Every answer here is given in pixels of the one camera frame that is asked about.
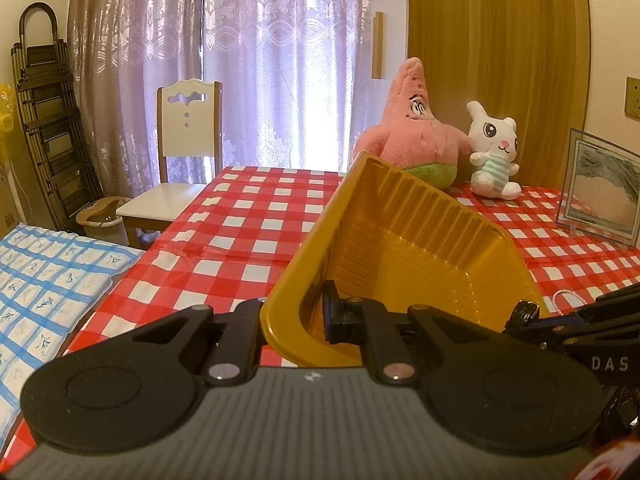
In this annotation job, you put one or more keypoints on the purple sheer curtain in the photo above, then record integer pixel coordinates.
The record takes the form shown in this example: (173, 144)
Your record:
(280, 60)

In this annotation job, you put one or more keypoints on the wooden wall bar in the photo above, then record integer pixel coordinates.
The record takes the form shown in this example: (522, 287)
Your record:
(378, 45)

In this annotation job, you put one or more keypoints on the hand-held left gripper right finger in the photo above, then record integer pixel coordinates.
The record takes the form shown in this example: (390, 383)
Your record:
(331, 316)

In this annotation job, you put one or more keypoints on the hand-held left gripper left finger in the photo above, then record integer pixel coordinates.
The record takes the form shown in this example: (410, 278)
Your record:
(235, 330)

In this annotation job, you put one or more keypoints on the red checkered tablecloth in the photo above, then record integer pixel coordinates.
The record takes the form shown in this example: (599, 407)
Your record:
(225, 240)

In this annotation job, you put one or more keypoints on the black folding rack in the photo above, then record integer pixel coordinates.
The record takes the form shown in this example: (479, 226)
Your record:
(50, 125)

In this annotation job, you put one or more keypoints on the glass sand art frame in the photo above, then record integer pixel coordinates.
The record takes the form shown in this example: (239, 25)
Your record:
(600, 185)

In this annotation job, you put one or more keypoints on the pink starfish plush toy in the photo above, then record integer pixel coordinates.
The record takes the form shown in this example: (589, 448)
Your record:
(415, 135)

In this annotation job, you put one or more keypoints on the blue checkered mat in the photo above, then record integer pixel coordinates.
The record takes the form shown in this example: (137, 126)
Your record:
(45, 285)

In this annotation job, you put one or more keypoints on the golden wall socket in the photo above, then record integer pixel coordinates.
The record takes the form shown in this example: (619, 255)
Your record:
(634, 97)

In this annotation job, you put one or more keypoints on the white rabbit plush toy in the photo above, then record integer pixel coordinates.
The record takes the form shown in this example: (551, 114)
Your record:
(492, 135)

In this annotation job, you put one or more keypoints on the white wooden chair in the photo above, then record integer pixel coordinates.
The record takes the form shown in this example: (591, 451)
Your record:
(187, 125)

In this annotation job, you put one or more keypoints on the golden brown curtain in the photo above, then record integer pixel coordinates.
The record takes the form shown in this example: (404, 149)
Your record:
(500, 35)

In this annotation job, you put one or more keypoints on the yellow plastic object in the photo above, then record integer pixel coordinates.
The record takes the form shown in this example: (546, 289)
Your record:
(5, 120)

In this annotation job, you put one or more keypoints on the beige waste bin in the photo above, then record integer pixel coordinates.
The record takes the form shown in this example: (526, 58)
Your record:
(100, 220)

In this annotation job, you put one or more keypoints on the yellow plastic tray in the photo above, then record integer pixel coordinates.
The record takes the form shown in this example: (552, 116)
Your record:
(400, 220)

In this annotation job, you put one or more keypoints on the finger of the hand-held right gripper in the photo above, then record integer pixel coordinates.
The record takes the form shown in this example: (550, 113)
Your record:
(615, 310)
(525, 312)

